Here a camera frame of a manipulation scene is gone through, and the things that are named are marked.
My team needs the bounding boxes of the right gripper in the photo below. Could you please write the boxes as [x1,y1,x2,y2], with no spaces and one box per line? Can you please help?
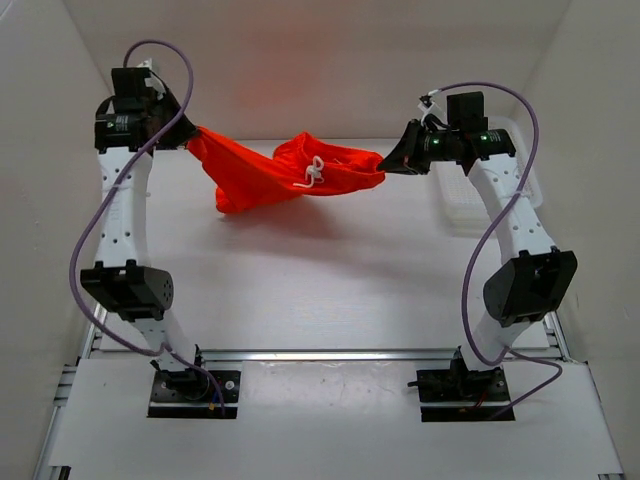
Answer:
[378,120,460,176]

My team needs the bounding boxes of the orange shorts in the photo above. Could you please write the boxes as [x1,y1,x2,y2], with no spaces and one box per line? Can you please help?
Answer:
[187,127,385,214]

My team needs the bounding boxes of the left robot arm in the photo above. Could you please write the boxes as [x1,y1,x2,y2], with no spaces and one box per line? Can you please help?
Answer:
[70,88,211,401]

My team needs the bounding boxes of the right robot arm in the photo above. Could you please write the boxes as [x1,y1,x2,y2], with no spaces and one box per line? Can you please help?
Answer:
[379,119,577,400]

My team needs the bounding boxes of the white plastic basket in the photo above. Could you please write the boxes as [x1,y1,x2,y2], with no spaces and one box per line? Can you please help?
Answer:
[434,116,530,231]

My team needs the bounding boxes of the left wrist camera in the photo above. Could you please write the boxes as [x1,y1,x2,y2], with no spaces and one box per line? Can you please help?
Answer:
[111,61,166,114]

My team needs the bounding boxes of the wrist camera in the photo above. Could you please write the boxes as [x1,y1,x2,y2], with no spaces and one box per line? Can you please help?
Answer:
[111,61,166,114]
[419,91,489,133]

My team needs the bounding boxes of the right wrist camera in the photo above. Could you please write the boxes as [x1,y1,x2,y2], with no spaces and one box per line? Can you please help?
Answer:
[419,91,489,133]

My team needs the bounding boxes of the aluminium front rail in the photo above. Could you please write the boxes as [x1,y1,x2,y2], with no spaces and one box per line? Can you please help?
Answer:
[202,348,455,362]

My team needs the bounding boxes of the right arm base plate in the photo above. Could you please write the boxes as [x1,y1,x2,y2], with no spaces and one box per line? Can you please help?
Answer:
[407,359,515,423]

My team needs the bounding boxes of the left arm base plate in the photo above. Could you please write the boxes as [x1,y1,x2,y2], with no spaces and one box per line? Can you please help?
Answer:
[147,360,241,420]

